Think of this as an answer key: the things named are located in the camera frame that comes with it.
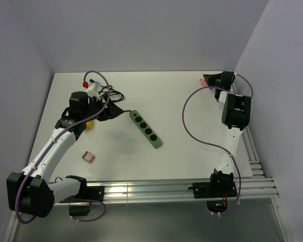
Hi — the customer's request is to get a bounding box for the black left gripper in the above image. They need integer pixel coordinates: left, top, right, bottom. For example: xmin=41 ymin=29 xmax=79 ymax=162
xmin=82 ymin=94 xmax=124 ymax=123

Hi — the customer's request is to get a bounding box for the pink plug adapter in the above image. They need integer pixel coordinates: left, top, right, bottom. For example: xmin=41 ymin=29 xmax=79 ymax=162
xmin=199 ymin=78 xmax=208 ymax=87

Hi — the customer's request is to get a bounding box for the yellow plug adapter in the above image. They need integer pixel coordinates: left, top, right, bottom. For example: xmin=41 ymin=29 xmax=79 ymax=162
xmin=86 ymin=120 xmax=94 ymax=130

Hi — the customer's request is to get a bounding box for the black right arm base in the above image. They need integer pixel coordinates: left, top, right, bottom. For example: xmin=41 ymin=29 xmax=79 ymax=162
xmin=188 ymin=182 xmax=237 ymax=199

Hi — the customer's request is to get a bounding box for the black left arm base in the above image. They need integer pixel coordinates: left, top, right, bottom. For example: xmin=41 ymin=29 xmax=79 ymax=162
xmin=63 ymin=186 xmax=107 ymax=221

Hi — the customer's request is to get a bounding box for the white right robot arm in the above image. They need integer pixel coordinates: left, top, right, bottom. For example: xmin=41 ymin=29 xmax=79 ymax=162
xmin=203 ymin=71 xmax=252 ymax=197

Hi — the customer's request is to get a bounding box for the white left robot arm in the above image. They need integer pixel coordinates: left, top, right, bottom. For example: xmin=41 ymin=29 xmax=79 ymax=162
xmin=7 ymin=91 xmax=124 ymax=218

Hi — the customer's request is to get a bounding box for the brown plug adapter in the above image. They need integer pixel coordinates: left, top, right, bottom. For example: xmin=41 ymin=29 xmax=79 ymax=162
xmin=82 ymin=151 xmax=95 ymax=163

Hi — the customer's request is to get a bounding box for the green power strip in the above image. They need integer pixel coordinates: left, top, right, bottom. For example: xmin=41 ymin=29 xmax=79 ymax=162
xmin=129 ymin=110 xmax=163 ymax=149

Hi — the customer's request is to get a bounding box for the black power strip cable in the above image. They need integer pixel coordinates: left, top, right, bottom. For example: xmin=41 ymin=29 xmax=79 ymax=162
xmin=95 ymin=84 xmax=132 ymax=113

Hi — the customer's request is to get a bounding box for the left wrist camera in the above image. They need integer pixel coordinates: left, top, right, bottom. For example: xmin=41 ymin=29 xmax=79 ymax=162
xmin=82 ymin=79 xmax=102 ymax=99

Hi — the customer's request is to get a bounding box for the aluminium rail frame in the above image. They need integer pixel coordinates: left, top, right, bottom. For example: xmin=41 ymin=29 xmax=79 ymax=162
xmin=2 ymin=70 xmax=293 ymax=242

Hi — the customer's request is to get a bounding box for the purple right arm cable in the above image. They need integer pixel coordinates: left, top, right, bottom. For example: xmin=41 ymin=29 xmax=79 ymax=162
xmin=182 ymin=73 xmax=254 ymax=217

